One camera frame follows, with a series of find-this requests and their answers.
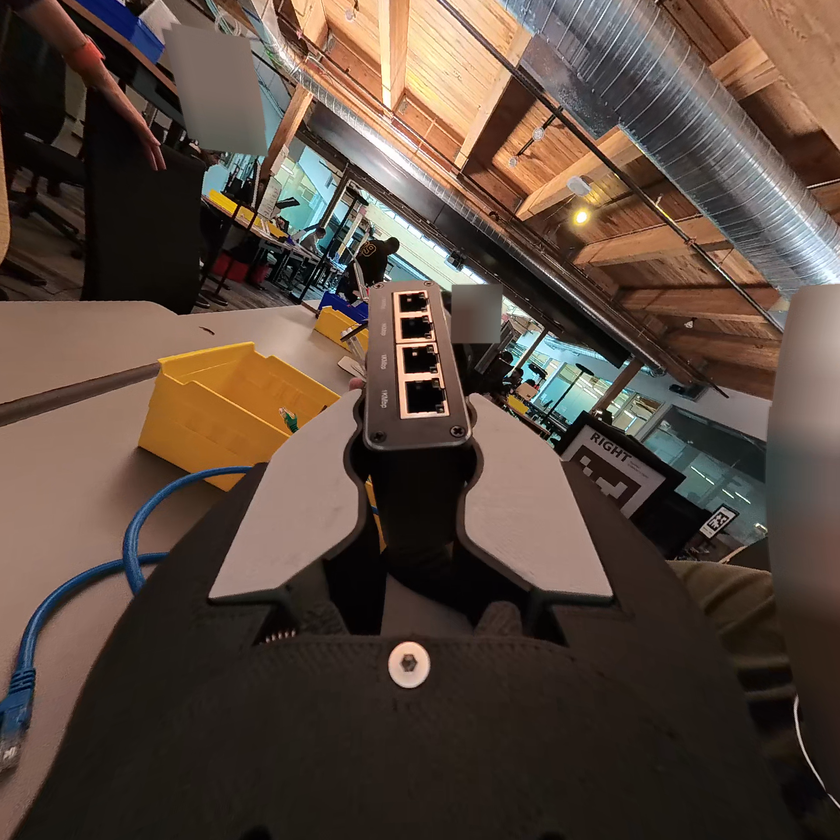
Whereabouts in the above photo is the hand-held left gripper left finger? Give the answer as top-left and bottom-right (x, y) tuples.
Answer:
(209, 389), (385, 636)

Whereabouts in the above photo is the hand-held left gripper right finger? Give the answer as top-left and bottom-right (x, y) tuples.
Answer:
(451, 392), (615, 627)

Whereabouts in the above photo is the yellow plastic bin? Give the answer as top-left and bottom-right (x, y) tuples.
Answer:
(136, 341), (342, 493)

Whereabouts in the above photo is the black ethernet switch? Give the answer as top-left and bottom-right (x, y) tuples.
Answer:
(363, 280), (473, 592)

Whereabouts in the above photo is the blue ethernet cable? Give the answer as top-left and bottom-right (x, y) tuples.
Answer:
(0, 465), (256, 774)

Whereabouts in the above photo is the black framed marker sign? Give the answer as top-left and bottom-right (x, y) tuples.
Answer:
(558, 412), (687, 521)

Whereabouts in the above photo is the small marker sign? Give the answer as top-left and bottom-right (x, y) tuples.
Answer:
(697, 504), (740, 540)

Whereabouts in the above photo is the small yellow bin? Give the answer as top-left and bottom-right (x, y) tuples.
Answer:
(314, 305), (370, 352)

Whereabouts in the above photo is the red storage box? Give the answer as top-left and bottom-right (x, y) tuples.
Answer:
(213, 252), (270, 283)

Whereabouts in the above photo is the black chair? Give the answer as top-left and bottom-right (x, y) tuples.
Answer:
(80, 88), (210, 316)

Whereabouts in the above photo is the blue storage bin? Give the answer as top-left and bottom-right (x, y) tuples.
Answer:
(79, 0), (166, 61)

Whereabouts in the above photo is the large silver spiral duct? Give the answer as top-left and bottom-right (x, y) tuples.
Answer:
(495, 0), (840, 298)

